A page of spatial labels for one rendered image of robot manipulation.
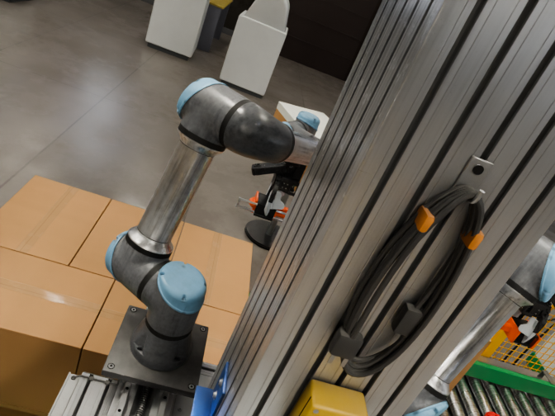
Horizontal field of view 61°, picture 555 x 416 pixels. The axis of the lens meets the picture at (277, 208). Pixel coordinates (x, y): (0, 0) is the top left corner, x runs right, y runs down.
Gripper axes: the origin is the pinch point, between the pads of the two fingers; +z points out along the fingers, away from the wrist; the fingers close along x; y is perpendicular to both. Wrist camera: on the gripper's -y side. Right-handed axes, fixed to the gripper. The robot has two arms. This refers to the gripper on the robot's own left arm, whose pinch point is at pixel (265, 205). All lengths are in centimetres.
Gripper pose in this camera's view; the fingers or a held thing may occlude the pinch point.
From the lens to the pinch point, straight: 161.9
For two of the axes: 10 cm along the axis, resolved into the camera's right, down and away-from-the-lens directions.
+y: 9.3, 3.2, 1.6
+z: -3.6, 8.2, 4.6
